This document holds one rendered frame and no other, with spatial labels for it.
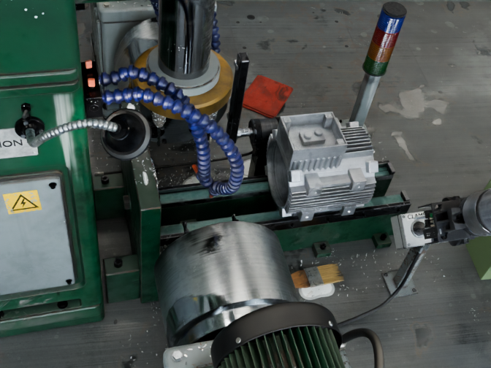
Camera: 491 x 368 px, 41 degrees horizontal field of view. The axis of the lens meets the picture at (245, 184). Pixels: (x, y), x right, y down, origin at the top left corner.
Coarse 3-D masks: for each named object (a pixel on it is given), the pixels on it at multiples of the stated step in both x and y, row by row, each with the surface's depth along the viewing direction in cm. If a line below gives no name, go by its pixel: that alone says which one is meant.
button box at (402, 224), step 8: (400, 216) 135; (408, 216) 135; (392, 224) 139; (400, 224) 135; (408, 224) 135; (400, 232) 136; (408, 232) 135; (400, 240) 136; (408, 240) 134; (416, 240) 135; (424, 240) 135; (400, 248) 137
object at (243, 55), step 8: (240, 56) 135; (240, 64) 135; (248, 64) 135; (240, 72) 136; (240, 80) 138; (232, 88) 143; (240, 88) 140; (232, 96) 144; (240, 96) 142; (232, 104) 145; (240, 104) 144; (232, 112) 146; (240, 112) 146; (232, 120) 148; (232, 128) 150; (232, 136) 152
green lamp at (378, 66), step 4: (368, 56) 168; (368, 60) 169; (372, 60) 168; (364, 64) 172; (368, 64) 169; (372, 64) 168; (376, 64) 168; (380, 64) 168; (384, 64) 168; (364, 68) 172; (368, 68) 170; (372, 68) 169; (376, 68) 169; (380, 68) 169; (384, 68) 169; (368, 72) 171; (372, 72) 170; (376, 72) 170; (380, 72) 170
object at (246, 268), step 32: (224, 224) 118; (256, 224) 121; (160, 256) 121; (192, 256) 115; (224, 256) 114; (256, 256) 115; (160, 288) 119; (192, 288) 112; (224, 288) 110; (256, 288) 110; (288, 288) 115; (192, 320) 109; (224, 320) 108
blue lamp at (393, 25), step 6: (378, 18) 161; (384, 18) 158; (390, 18) 157; (396, 18) 157; (402, 18) 158; (378, 24) 161; (384, 24) 159; (390, 24) 158; (396, 24) 158; (402, 24) 160; (384, 30) 160; (390, 30) 160; (396, 30) 160
